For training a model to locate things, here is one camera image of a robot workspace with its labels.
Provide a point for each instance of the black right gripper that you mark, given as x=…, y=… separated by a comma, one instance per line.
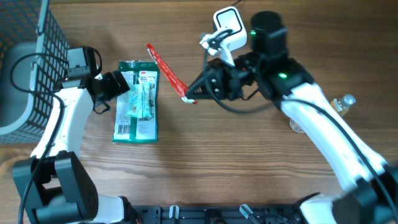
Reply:
x=225, y=78

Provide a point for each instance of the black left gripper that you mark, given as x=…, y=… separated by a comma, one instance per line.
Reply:
x=114, y=89

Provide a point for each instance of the red Nescafe coffee stick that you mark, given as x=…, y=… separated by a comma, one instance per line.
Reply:
x=175, y=82

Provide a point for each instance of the teal snack bar wrapper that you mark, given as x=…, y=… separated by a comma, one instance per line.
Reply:
x=139, y=101

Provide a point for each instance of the green 3M sponge package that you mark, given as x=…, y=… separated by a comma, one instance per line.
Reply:
x=133, y=130

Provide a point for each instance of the yellow oil bottle silver cap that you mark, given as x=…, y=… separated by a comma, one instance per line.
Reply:
x=342, y=105

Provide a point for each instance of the green lid round container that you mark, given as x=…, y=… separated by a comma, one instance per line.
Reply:
x=295, y=127

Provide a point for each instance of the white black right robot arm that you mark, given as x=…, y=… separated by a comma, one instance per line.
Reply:
x=235, y=57

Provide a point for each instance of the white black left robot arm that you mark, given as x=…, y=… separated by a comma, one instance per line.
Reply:
x=53, y=184

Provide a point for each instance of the white barcode scanner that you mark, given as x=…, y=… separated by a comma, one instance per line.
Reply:
x=229, y=18

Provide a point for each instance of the grey plastic mesh basket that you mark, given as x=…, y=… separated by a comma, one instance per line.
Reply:
x=33, y=51

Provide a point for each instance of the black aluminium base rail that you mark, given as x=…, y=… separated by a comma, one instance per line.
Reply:
x=269, y=214

